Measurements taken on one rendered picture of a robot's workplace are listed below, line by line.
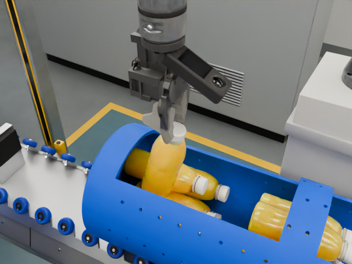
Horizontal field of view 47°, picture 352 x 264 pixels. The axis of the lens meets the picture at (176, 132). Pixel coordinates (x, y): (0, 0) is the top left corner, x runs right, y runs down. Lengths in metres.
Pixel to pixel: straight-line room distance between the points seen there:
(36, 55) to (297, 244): 1.04
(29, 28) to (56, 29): 1.99
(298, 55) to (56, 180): 1.57
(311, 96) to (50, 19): 2.63
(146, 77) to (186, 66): 0.08
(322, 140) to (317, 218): 0.35
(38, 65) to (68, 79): 1.96
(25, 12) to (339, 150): 1.00
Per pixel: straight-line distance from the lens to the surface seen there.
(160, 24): 0.61
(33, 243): 1.21
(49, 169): 1.29
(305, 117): 1.07
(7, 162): 1.27
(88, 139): 2.78
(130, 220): 0.83
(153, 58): 0.67
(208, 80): 0.64
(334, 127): 1.06
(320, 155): 1.13
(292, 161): 1.17
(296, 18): 2.28
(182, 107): 0.75
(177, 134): 0.75
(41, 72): 1.47
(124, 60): 3.03
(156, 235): 0.81
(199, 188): 0.92
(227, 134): 2.77
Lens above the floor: 1.81
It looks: 41 degrees down
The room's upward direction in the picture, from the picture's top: straight up
